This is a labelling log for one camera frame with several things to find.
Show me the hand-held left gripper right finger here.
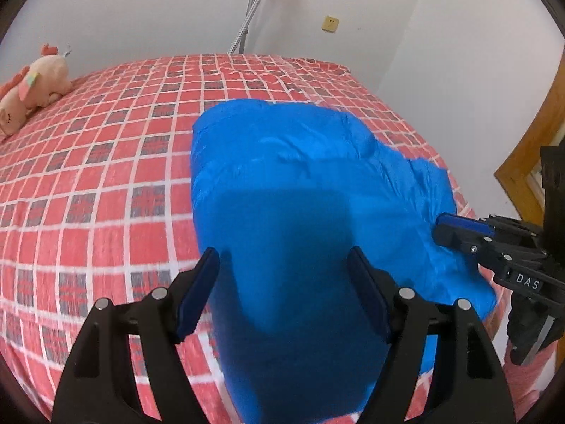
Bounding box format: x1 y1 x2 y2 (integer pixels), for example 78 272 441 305
346 246 516 424

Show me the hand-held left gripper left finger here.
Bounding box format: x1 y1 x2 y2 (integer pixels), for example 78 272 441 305
52 247 220 424

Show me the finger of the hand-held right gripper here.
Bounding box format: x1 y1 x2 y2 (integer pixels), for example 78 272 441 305
437 213 546 250
433 224 513 275

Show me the blue garment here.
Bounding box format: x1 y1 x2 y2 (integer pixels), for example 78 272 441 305
190 99 496 424

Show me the person's right forearm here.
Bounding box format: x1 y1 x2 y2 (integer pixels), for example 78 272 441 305
502 340 558 409

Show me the red plaid bed sheet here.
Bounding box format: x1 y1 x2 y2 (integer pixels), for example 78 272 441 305
0 53 508 424

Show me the pink plush toy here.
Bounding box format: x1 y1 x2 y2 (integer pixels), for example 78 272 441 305
0 43 72 137

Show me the wooden door frame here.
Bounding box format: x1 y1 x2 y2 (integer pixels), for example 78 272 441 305
493 59 565 230

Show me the grey wall hose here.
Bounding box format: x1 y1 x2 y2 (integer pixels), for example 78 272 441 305
226 0 273 56

